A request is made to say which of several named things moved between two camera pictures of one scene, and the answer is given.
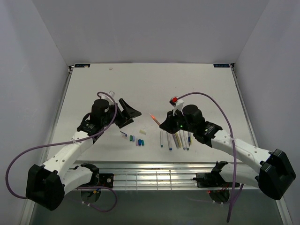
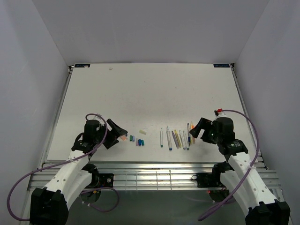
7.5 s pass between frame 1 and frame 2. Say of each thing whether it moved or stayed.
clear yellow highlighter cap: stayed
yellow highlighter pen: stayed
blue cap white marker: stayed
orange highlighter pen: moved
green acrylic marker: stayed
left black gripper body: moved
